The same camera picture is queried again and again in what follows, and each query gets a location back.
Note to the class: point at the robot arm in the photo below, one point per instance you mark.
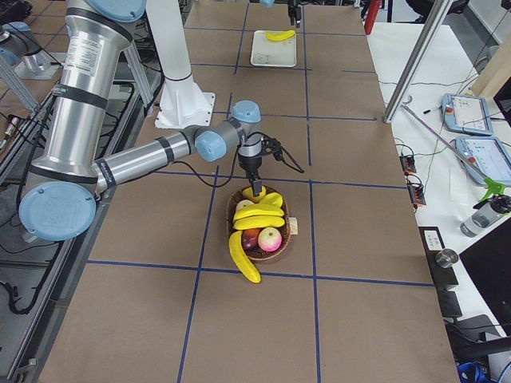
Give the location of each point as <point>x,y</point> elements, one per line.
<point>270,3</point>
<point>59,199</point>

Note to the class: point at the woven brown basket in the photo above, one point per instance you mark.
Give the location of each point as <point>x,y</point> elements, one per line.
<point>257,254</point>

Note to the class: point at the lower teach pendant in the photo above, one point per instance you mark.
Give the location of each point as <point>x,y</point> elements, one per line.
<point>488,154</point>

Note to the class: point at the white camera pole base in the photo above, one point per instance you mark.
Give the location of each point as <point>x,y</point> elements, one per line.
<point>182,102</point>

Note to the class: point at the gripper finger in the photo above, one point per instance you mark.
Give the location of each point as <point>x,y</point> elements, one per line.
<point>297,20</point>
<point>257,186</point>

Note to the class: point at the teach pendant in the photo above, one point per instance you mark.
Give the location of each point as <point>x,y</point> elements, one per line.
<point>488,154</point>
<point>467,115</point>

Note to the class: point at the pale peach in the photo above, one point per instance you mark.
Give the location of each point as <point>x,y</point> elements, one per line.
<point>244,203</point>

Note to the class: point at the yellow banana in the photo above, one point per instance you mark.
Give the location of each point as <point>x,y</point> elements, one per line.
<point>261,221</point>
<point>279,36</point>
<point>242,262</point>
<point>256,210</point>

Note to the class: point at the upper teach pendant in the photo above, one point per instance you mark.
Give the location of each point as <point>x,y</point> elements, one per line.
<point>467,115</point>

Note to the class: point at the pink white apple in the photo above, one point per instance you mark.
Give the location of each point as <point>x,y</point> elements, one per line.
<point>269,239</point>

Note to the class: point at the dark red apple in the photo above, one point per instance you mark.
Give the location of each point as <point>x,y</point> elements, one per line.
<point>250,238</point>

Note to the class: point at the cream bear plate tray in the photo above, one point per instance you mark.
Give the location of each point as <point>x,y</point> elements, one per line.
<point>273,54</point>

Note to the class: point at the clear water bottle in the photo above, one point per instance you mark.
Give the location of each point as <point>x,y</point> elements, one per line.
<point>486,213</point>

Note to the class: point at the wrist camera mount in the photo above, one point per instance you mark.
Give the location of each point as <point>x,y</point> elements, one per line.
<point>271,146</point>

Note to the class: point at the red fire extinguisher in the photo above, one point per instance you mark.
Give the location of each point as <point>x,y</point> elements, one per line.
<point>371,10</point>

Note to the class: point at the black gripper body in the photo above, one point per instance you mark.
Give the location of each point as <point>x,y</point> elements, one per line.
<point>250,164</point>
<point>295,9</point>

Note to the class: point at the aluminium frame post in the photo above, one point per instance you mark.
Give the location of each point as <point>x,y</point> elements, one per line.
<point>435,19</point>

